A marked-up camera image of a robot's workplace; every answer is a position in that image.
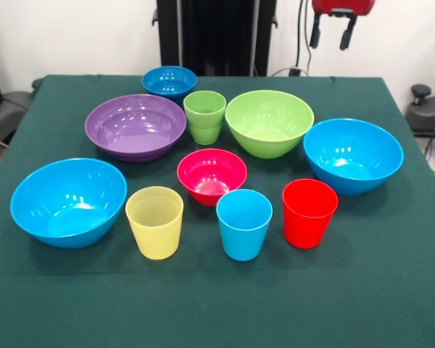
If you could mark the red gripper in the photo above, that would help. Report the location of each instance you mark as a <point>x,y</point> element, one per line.
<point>344,6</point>

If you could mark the green bowl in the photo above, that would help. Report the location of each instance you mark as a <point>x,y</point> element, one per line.
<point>268,123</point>

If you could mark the large light blue bowl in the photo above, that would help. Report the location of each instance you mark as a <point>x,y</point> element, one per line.
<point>351,156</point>
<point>69,203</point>

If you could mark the small dark blue bowl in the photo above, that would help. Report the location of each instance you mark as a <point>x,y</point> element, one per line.
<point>166,85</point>

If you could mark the pink bowl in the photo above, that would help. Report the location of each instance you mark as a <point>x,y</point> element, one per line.
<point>210,174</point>

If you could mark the red cup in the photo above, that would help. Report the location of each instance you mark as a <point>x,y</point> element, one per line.
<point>306,221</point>

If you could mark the light blue cup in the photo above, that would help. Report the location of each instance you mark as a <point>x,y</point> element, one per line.
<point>243,235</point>

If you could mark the purple bowl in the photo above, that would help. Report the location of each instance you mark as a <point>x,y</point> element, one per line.
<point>130,134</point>

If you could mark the yellow cup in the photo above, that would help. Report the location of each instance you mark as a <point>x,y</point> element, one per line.
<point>156,232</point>

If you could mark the dark green tablecloth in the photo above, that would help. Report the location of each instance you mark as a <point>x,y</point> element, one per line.
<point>217,301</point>

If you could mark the grey pedestal foot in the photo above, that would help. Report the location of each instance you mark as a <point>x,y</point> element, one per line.
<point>427,112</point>
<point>7,112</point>

